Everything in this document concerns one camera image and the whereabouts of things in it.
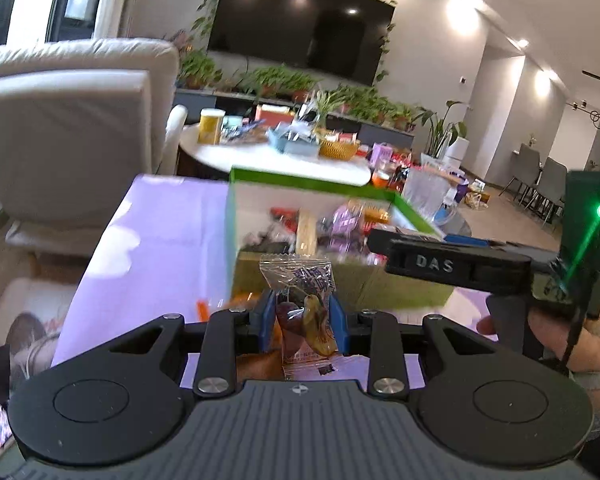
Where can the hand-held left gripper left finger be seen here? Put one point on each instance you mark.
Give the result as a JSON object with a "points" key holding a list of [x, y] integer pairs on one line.
{"points": [[266, 320]]}

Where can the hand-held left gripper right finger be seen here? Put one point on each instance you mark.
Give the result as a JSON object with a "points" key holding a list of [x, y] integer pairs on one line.
{"points": [[337, 322]]}

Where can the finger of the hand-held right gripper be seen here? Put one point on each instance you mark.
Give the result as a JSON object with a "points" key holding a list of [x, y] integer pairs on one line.
{"points": [[510, 249], [460, 265]]}

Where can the clear dried fruit packet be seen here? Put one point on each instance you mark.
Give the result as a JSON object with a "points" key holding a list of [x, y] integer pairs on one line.
{"points": [[305, 310]]}

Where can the green cardboard box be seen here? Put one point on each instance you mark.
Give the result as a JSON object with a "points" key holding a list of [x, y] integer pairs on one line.
{"points": [[370, 280]]}

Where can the pink purple snack packet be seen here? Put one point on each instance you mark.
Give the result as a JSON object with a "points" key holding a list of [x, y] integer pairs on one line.
{"points": [[347, 221]]}

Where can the person's right hand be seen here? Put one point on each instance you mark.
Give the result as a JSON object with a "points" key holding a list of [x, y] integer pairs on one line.
{"points": [[550, 337]]}

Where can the grey dining chair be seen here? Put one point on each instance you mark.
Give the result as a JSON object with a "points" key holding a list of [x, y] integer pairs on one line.
{"points": [[527, 167], [552, 185]]}

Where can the dark snack packet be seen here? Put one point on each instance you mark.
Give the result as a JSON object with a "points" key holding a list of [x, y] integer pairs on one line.
{"points": [[265, 241]]}

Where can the clear glass pitcher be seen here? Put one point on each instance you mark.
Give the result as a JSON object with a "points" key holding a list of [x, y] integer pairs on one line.
{"points": [[425, 192]]}

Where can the orange red snack packet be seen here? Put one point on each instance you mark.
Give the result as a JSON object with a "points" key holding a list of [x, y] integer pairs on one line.
{"points": [[379, 216]]}

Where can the long beige snack packet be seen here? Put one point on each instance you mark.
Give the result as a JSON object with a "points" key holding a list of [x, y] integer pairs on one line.
{"points": [[306, 232]]}

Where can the leafy plant in white pot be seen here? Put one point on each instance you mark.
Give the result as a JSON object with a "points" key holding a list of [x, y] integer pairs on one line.
{"points": [[445, 135]]}

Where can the purple bag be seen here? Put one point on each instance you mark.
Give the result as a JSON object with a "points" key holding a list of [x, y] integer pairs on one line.
{"points": [[381, 156]]}

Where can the round white table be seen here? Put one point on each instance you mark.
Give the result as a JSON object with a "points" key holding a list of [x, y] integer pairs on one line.
{"points": [[260, 160]]}

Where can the wicker basket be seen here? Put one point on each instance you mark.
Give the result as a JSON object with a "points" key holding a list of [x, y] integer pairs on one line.
{"points": [[339, 150]]}

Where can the blue basket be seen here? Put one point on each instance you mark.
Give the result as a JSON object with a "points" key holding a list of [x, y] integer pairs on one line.
{"points": [[292, 142]]}

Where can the yellow jar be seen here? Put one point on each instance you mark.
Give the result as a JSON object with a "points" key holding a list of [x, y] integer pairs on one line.
{"points": [[211, 127]]}

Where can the red box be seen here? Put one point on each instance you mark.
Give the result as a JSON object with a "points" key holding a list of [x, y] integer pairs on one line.
{"points": [[275, 115]]}

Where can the dark low media cabinet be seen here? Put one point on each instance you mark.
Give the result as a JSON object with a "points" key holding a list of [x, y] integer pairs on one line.
{"points": [[230, 100]]}

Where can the climbing green vine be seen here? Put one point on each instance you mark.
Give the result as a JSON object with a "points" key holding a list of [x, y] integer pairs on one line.
{"points": [[215, 5], [386, 45]]}

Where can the dark grey cloth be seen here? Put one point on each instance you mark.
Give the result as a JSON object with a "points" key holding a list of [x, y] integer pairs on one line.
{"points": [[32, 337]]}

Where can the row of potted green plants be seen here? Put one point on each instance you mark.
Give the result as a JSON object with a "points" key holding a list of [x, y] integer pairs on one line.
{"points": [[300, 85]]}

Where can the white printed blanket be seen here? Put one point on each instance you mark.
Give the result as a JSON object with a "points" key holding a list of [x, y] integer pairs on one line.
{"points": [[10, 305]]}

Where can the potted plant with red flowers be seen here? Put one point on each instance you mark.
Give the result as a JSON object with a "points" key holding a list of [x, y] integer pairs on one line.
{"points": [[197, 71]]}

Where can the beige armchair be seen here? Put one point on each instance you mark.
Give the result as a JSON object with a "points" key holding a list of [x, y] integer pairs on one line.
{"points": [[70, 125]]}

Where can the white curtain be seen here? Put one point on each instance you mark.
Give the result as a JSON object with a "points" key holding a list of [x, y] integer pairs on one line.
{"points": [[114, 0]]}

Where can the black wall television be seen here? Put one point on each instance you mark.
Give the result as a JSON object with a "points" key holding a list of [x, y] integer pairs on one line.
{"points": [[300, 20]]}

